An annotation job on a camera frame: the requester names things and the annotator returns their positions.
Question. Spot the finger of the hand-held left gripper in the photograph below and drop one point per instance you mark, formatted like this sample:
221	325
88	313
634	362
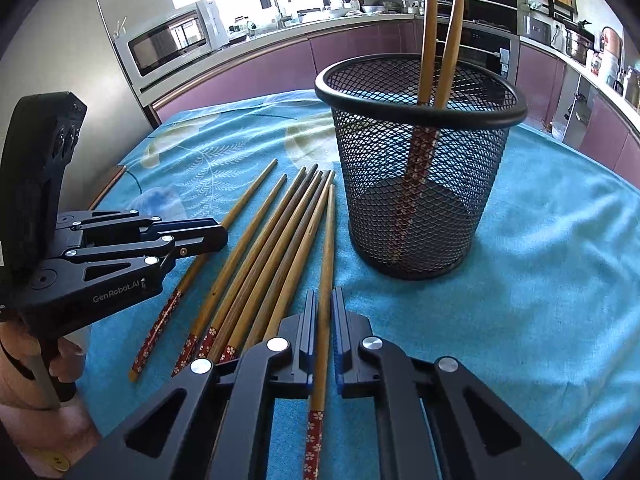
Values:
200	242
185	225

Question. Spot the pink kitchen appliance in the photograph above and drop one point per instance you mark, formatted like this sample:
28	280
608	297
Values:
612	47

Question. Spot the silver toaster oven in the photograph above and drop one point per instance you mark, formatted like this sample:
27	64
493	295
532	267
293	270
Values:
539	27

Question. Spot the grey refrigerator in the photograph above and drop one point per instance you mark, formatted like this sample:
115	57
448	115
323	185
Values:
120	0

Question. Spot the steel cooking pot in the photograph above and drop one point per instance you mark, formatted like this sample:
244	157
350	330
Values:
577	46

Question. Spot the black mesh basket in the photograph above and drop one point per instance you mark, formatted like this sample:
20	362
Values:
465	185

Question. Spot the black built-in oven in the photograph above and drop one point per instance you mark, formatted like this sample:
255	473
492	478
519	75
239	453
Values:
482	47

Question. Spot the silver microwave oven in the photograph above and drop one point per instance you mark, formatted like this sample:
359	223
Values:
170	45

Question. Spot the purple kitchen cabinets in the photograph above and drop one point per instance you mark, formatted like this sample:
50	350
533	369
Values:
270	67

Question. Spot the person's left hand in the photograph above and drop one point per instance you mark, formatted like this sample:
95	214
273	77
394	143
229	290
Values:
15	375

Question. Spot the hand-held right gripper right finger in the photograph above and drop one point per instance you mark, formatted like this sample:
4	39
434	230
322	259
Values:
340	335

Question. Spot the yellow button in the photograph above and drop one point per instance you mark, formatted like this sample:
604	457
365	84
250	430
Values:
55	461

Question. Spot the red-tipped wooden chopstick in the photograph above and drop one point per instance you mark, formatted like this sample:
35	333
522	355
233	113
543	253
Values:
454	35
325	270
429	35

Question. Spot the blue floral tablecloth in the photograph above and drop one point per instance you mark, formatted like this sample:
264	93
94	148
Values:
500	335

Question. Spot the bunch of wooden chopsticks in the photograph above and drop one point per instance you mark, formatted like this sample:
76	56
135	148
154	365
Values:
272	260

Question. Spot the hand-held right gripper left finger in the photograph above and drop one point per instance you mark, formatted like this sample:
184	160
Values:
311	332

